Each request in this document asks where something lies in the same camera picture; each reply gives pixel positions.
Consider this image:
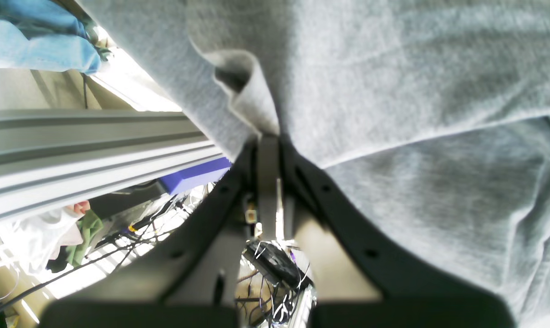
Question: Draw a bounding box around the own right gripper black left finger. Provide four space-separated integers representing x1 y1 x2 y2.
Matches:
39 142 257 328

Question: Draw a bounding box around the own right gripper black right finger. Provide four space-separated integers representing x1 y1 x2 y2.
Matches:
280 138 516 328

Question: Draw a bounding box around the grey T-shirt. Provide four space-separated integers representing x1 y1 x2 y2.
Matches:
80 0 550 328

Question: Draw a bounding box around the blue purple box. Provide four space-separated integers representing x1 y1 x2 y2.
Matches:
159 157 232 195

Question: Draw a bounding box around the blue cloth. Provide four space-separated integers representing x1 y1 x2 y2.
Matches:
0 0 112 75

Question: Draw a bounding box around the aluminium frame rail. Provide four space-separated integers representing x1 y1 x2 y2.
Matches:
0 110 223 225

